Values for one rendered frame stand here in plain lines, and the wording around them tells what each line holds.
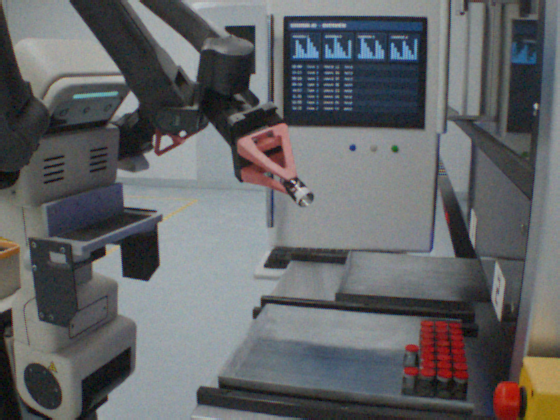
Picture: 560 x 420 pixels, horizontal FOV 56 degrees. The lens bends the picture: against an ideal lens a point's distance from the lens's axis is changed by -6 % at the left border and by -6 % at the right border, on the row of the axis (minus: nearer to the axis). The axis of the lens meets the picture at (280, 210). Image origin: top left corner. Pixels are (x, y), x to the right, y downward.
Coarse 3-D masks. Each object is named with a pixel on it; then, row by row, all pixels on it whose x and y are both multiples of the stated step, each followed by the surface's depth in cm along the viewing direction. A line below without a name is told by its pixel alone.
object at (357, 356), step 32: (256, 320) 92; (288, 320) 98; (320, 320) 97; (352, 320) 95; (384, 320) 94; (416, 320) 93; (448, 320) 91; (256, 352) 88; (288, 352) 88; (320, 352) 88; (352, 352) 88; (384, 352) 87; (224, 384) 74; (256, 384) 73; (288, 384) 72; (320, 384) 78; (352, 384) 78; (384, 384) 78
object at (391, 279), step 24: (360, 264) 128; (384, 264) 127; (408, 264) 126; (432, 264) 124; (456, 264) 123; (336, 288) 106; (360, 288) 115; (384, 288) 114; (408, 288) 114; (432, 288) 114; (456, 288) 114; (480, 288) 113; (480, 312) 98
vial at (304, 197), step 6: (282, 180) 66; (294, 180) 65; (300, 180) 65; (288, 186) 65; (294, 186) 64; (300, 186) 64; (294, 192) 64; (300, 192) 64; (306, 192) 64; (300, 198) 63; (306, 198) 64; (312, 198) 64; (300, 204) 64; (306, 204) 65
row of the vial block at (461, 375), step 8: (456, 328) 85; (448, 336) 86; (456, 336) 82; (456, 344) 80; (456, 352) 77; (464, 352) 77; (456, 360) 75; (464, 360) 75; (456, 368) 73; (464, 368) 73; (456, 376) 71; (464, 376) 71; (456, 384) 71; (464, 384) 71; (456, 392) 71; (464, 392) 71; (456, 400) 71; (464, 400) 71
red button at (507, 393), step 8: (504, 384) 53; (512, 384) 53; (496, 392) 53; (504, 392) 52; (512, 392) 52; (496, 400) 53; (504, 400) 52; (512, 400) 51; (520, 400) 52; (496, 408) 52; (504, 408) 51; (512, 408) 51; (496, 416) 53; (504, 416) 52; (512, 416) 51
